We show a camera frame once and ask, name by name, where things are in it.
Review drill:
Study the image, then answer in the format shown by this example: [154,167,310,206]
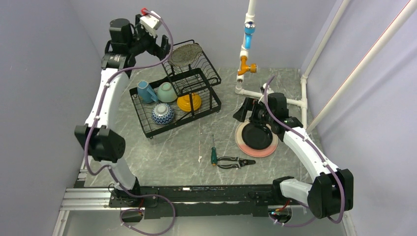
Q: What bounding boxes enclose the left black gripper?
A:
[128,15,173,59]

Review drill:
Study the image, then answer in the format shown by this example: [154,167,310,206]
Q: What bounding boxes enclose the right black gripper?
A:
[234,97,274,126]

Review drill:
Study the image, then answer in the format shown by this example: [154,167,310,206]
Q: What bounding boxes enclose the black ceramic plate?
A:
[241,123,273,150]

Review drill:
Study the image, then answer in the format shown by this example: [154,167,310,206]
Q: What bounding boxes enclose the pink rimmed ceramic plate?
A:
[235,121,278,158]

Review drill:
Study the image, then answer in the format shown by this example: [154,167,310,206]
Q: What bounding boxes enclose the speckled grey ceramic plate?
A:
[168,43,203,67]

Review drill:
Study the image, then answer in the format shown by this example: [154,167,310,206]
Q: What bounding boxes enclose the blue floral ceramic mug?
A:
[137,80,159,104]

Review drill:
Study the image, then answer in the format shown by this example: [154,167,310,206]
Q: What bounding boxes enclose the mint green ceramic bowl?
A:
[157,82,177,103]

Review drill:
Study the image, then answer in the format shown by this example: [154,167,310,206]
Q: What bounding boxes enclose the yellow ribbed ceramic bowl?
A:
[177,93,202,112]

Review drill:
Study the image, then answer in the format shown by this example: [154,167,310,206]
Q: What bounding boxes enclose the red patterned ceramic bowl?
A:
[151,103,175,125]

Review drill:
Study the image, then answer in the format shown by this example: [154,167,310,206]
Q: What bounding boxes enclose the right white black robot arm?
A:
[233,92,354,219]

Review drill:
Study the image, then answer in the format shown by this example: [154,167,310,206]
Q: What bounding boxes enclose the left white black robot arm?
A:
[74,12,173,207]

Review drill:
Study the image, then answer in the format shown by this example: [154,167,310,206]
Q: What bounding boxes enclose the black grey pliers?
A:
[217,156,256,169]

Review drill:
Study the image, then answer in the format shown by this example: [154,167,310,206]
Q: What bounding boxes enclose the orange pipe valve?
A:
[238,55,258,76]

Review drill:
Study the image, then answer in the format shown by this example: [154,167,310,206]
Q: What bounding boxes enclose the blue cylinder on pipe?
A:
[244,21,256,49]

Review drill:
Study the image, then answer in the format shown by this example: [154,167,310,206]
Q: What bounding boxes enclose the white tall pole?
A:
[307,0,417,133]

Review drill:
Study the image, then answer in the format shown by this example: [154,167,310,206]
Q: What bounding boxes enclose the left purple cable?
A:
[83,9,177,236]

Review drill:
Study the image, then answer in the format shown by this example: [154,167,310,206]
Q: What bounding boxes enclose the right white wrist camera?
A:
[258,84,274,103]

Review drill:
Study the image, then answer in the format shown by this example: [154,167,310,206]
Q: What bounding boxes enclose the green handled screwdriver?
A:
[210,135,217,166]

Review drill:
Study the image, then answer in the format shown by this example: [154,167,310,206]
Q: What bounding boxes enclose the black wire dish rack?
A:
[129,51,222,138]

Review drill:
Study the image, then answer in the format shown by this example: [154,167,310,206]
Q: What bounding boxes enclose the white PVC pipe frame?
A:
[234,0,351,131]

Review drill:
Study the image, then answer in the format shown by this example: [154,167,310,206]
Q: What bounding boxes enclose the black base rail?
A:
[109,184,301,219]

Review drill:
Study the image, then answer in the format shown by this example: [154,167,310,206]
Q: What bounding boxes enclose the aluminium side rail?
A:
[52,69,117,236]

